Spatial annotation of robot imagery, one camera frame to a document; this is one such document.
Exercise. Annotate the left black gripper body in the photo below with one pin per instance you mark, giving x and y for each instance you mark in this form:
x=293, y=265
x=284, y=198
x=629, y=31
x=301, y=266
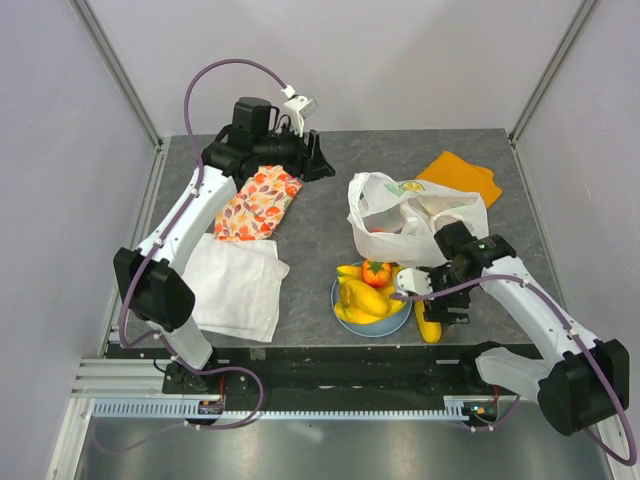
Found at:
x=293, y=159

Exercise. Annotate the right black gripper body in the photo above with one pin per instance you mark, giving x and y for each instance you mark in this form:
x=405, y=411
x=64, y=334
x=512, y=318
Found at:
x=436, y=307

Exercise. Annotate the white plastic bag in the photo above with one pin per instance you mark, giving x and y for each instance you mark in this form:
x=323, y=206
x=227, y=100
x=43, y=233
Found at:
x=412, y=212

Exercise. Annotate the orange persimmon fruit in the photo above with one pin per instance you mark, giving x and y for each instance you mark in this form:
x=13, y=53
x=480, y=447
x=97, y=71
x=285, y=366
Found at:
x=376, y=274

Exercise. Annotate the small yellow banana bunch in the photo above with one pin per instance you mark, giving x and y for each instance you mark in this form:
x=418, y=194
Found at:
x=353, y=271

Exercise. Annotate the large yellow banana bunch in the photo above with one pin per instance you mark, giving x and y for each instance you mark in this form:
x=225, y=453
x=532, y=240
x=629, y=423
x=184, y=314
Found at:
x=356, y=316

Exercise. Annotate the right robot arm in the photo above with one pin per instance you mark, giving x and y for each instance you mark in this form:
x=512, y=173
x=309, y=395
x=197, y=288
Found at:
x=579, y=379

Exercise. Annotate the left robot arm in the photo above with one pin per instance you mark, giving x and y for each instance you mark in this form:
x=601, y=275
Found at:
x=149, y=277

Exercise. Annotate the floral patterned cloth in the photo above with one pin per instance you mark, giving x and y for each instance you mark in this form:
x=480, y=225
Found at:
x=259, y=207

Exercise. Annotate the blue plate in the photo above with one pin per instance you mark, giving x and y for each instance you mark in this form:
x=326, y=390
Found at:
x=376, y=330

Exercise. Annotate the orange cloth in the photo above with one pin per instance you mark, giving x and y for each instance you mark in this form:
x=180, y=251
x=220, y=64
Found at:
x=452, y=171

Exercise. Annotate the white cloth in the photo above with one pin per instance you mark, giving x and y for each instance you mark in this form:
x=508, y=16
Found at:
x=237, y=286

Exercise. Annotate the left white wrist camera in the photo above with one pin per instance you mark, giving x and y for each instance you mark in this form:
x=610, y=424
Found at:
x=298, y=108

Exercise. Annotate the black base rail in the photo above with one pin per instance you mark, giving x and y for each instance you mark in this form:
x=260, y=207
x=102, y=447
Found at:
x=334, y=378

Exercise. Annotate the left aluminium frame post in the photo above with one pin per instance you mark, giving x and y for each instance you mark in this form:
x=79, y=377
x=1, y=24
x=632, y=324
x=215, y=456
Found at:
x=107, y=53

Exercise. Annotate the aluminium frame post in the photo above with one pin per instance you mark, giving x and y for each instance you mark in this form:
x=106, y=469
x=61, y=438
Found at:
x=574, y=29
x=107, y=53

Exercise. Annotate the right aluminium frame post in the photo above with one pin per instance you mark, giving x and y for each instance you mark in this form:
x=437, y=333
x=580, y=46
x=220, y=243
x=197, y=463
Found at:
x=574, y=29

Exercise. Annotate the light blue cable duct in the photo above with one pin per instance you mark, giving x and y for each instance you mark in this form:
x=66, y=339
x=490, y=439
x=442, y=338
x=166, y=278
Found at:
x=194, y=409

